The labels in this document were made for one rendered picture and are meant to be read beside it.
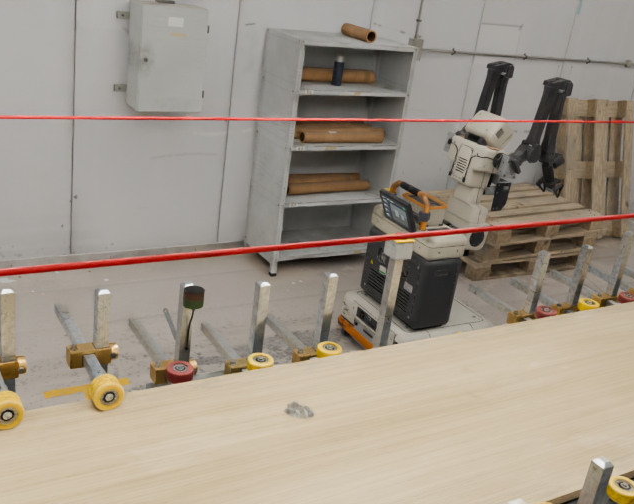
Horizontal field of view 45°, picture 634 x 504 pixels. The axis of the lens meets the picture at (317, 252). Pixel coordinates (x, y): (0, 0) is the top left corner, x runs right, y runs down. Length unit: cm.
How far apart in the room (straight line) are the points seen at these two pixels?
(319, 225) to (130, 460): 400
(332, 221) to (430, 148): 99
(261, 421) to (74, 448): 48
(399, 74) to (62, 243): 247
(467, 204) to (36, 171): 250
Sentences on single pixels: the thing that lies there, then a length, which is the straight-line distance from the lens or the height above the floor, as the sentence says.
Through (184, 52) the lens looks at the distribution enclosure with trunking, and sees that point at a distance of 470.
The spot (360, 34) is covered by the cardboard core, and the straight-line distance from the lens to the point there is 516.
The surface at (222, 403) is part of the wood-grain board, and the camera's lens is 218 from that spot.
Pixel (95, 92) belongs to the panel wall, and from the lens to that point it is 482.
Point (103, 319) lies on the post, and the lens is 223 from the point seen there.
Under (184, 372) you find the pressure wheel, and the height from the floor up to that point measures 91.
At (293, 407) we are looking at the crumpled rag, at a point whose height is 91.
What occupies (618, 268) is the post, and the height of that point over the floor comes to 99.
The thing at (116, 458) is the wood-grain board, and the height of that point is 90.
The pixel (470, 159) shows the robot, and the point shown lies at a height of 116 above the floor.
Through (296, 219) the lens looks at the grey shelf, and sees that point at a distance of 564.
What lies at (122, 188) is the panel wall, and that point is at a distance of 504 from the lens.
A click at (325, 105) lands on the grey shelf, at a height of 106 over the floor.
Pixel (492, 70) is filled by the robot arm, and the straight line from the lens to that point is 447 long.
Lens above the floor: 210
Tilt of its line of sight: 22 degrees down
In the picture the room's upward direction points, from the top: 8 degrees clockwise
